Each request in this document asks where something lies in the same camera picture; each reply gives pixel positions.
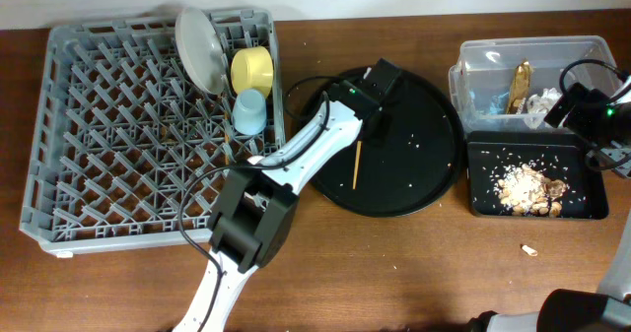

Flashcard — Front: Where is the white tissue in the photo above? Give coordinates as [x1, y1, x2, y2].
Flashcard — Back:
[523, 88, 562, 130]

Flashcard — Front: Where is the brown gold snack wrapper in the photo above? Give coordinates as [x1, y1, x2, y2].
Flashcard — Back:
[505, 59, 533, 114]

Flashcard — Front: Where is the food scraps pile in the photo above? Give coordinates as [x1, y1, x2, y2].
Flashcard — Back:
[490, 163, 569, 218]

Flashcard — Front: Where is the light blue plastic cup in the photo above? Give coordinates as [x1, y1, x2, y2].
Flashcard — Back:
[232, 89, 267, 136]

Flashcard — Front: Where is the yellow bowl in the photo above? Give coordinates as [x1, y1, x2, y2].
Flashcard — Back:
[231, 46, 274, 98]

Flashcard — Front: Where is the grey round plate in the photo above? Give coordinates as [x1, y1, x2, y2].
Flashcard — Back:
[175, 7, 225, 95]

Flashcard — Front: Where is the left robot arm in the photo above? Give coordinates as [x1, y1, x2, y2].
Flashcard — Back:
[175, 59, 402, 331]

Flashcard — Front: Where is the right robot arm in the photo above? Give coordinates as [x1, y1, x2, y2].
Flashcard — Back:
[464, 71, 630, 331]

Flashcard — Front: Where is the clear plastic waste bin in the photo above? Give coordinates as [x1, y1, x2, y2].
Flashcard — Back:
[449, 35, 616, 134]

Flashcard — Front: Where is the grey plastic dishwasher rack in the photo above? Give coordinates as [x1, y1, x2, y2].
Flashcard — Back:
[19, 17, 285, 257]

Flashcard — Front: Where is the round black serving tray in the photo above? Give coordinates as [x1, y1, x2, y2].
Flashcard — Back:
[311, 70, 465, 218]

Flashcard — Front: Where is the blue wrapper in bin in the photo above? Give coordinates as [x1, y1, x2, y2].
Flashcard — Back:
[470, 92, 509, 115]

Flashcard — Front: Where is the black rectangular tray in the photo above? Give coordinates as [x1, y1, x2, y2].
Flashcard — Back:
[466, 131, 608, 220]

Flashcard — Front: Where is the food crumb on table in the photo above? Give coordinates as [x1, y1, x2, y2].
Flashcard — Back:
[521, 244, 538, 257]

